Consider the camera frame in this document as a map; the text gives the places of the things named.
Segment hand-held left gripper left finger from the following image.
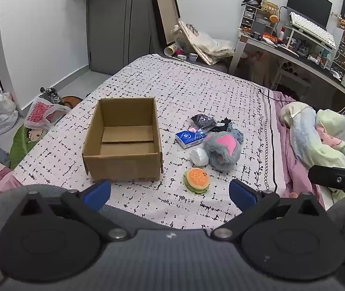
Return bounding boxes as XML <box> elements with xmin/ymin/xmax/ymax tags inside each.
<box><xmin>18</xmin><ymin>179</ymin><xmax>131</xmax><ymax>242</ymax></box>

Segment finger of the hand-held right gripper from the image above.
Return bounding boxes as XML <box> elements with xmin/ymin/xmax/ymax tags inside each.
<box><xmin>308</xmin><ymin>165</ymin><xmax>345</xmax><ymax>201</ymax></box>

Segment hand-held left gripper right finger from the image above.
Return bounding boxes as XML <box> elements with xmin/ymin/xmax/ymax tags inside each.
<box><xmin>210</xmin><ymin>179</ymin><xmax>327</xmax><ymax>241</ymax></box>

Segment cardboard box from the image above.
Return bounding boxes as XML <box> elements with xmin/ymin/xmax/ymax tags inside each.
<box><xmin>82</xmin><ymin>97</ymin><xmax>164</xmax><ymax>182</ymax></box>

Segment hamburger plush toy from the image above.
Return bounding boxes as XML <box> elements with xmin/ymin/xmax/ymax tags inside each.
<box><xmin>184</xmin><ymin>168</ymin><xmax>210</xmax><ymax>194</ymax></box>

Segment grey pink plush toy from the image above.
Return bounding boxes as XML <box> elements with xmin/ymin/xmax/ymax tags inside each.
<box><xmin>203</xmin><ymin>127</ymin><xmax>244</xmax><ymax>173</ymax></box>

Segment white soft ball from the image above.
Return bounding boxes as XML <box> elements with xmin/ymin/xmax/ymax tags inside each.
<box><xmin>190</xmin><ymin>147</ymin><xmax>209</xmax><ymax>167</ymax></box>

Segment black lace trimmed cloth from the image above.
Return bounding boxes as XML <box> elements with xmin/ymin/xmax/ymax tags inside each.
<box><xmin>210</xmin><ymin>118</ymin><xmax>234</xmax><ymax>134</ymax></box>

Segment pastel printed blanket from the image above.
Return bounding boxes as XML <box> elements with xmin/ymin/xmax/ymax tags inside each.
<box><xmin>280</xmin><ymin>101</ymin><xmax>345</xmax><ymax>203</ymax></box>

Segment pink bed sheet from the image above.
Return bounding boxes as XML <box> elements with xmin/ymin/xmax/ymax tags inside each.
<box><xmin>271</xmin><ymin>89</ymin><xmax>327</xmax><ymax>210</ymax></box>

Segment blue tissue pack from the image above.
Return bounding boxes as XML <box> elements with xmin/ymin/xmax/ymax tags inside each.
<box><xmin>175</xmin><ymin>130</ymin><xmax>205</xmax><ymax>150</ymax></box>

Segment black foil packet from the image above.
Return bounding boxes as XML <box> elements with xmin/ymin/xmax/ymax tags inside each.
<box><xmin>191</xmin><ymin>113</ymin><xmax>217</xmax><ymax>134</ymax></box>

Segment green cartoon mat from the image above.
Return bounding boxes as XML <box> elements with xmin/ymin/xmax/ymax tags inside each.
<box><xmin>9</xmin><ymin>124</ymin><xmax>50</xmax><ymax>170</ymax></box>

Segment red white plastic bag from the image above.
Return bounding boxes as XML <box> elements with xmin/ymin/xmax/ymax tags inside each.
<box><xmin>24</xmin><ymin>96</ymin><xmax>71</xmax><ymax>129</ymax></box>

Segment white black patterned bedspread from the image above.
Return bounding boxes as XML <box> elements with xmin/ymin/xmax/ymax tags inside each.
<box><xmin>10</xmin><ymin>54</ymin><xmax>286</xmax><ymax>229</ymax></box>

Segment white desk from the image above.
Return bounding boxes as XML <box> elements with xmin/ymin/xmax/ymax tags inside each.
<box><xmin>228</xmin><ymin>33</ymin><xmax>345</xmax><ymax>97</ymax></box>

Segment cream tote bag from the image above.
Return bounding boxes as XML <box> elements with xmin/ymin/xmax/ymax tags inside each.
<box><xmin>179</xmin><ymin>20</ymin><xmax>235</xmax><ymax>65</ymax></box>

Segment white keyboard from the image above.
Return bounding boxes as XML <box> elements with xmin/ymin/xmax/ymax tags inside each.
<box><xmin>290</xmin><ymin>11</ymin><xmax>337</xmax><ymax>49</ymax></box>

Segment white monitor riser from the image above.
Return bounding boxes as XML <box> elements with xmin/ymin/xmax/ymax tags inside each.
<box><xmin>283</xmin><ymin>24</ymin><xmax>338</xmax><ymax>67</ymax></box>

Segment grey door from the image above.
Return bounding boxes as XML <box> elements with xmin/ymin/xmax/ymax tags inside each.
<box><xmin>86</xmin><ymin>0</ymin><xmax>167</xmax><ymax>75</ymax></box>

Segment black computer monitor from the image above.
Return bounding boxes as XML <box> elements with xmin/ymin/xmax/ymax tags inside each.
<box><xmin>287</xmin><ymin>0</ymin><xmax>333</xmax><ymax>31</ymax></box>

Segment desk drawer organizer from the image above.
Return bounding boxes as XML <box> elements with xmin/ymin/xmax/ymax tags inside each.
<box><xmin>241</xmin><ymin>4</ymin><xmax>277</xmax><ymax>37</ymax></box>

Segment black framed board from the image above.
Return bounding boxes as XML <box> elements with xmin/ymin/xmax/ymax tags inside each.
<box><xmin>148</xmin><ymin>0</ymin><xmax>181</xmax><ymax>47</ymax></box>

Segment black cable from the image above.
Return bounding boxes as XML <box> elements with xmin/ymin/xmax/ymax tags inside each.
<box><xmin>257</xmin><ymin>86</ymin><xmax>291</xmax><ymax>104</ymax></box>

